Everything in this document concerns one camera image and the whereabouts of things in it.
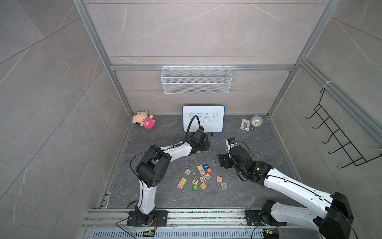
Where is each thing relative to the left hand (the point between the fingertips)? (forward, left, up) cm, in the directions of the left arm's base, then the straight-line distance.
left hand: (210, 143), depth 95 cm
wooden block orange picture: (-25, +6, -6) cm, 26 cm away
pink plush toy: (+25, +50, 0) cm, 56 cm away
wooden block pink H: (-21, -4, -6) cm, 23 cm away
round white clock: (+18, -36, 0) cm, 41 cm away
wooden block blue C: (-17, +6, -5) cm, 19 cm away
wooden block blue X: (-25, -6, -6) cm, 27 cm away
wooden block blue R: (-21, +6, -6) cm, 23 cm away
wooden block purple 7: (-22, +11, -6) cm, 26 cm away
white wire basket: (+37, +8, +23) cm, 44 cm away
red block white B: (-16, +2, -6) cm, 17 cm away
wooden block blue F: (-20, +3, -6) cm, 21 cm away
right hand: (-13, -6, +9) cm, 17 cm away
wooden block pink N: (-24, +19, -6) cm, 32 cm away
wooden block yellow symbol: (-22, +18, -6) cm, 29 cm away
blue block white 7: (-14, +4, -6) cm, 15 cm away
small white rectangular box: (+21, -30, -7) cm, 37 cm away
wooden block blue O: (-17, +15, -5) cm, 23 cm away
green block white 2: (-26, +11, -6) cm, 29 cm away
